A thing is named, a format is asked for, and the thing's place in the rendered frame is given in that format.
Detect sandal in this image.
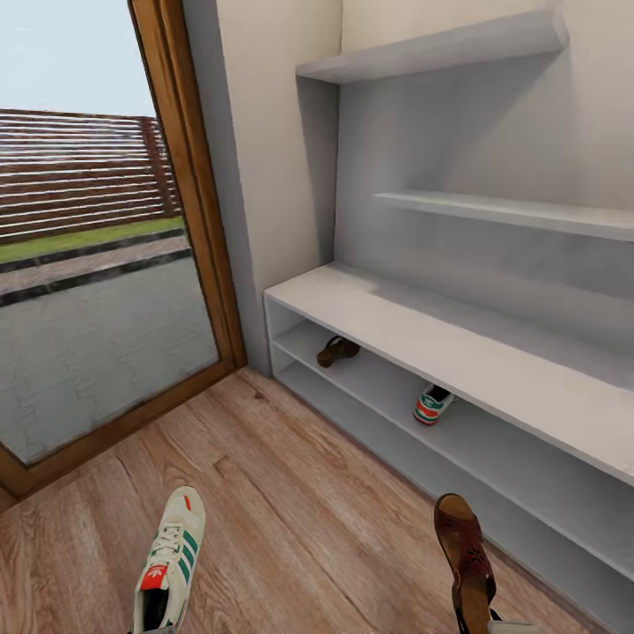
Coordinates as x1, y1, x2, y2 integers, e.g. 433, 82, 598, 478
317, 335, 361, 368
433, 493, 497, 634

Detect gym shoe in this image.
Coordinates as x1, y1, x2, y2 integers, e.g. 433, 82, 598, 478
132, 485, 205, 634
414, 384, 460, 426

